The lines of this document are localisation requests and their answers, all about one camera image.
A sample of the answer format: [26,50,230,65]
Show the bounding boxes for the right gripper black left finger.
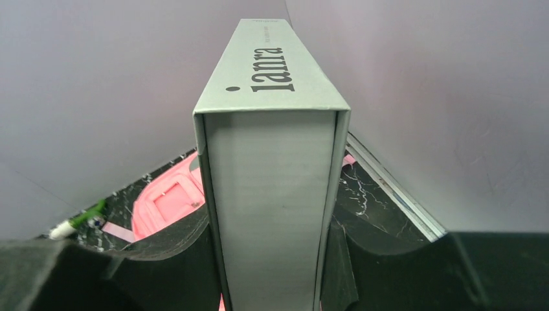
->
[1,207,221,310]

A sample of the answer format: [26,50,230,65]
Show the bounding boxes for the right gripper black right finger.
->
[321,208,548,310]

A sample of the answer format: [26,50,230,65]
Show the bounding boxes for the pink student backpack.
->
[102,151,357,311]

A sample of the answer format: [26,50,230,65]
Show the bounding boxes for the grey ianra book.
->
[193,19,351,310]

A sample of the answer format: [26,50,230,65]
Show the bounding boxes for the green white marker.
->
[47,199,106,240]

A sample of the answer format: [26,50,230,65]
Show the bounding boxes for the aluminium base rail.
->
[347,133,447,242]

